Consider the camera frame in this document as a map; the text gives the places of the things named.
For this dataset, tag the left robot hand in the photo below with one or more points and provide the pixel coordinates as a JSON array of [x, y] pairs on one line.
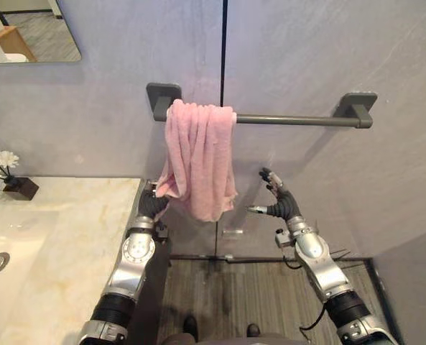
[[151, 205]]

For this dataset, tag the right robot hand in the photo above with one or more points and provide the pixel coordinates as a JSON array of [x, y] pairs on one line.
[[283, 203]]

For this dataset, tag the pink towel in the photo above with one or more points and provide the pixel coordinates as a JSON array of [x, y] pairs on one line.
[[199, 158]]

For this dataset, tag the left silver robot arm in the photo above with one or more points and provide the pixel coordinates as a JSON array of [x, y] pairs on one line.
[[123, 276]]

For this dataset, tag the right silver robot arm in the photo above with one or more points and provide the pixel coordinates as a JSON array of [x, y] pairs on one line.
[[327, 276]]

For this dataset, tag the grey towel bar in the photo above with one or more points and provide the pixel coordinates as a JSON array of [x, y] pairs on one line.
[[291, 120]]

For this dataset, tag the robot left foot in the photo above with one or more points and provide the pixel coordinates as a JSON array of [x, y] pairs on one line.
[[189, 326]]

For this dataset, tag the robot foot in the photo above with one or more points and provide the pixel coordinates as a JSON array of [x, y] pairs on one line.
[[253, 330], [189, 326]]

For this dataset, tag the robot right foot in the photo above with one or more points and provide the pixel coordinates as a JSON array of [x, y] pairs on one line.
[[253, 330]]

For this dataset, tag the dark square flower pot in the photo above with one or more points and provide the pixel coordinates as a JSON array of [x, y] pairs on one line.
[[21, 187]]

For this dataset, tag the white sink basin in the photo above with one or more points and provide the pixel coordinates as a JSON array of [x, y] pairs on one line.
[[9, 258]]

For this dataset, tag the wall mirror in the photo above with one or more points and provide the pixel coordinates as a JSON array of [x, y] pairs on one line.
[[26, 32]]

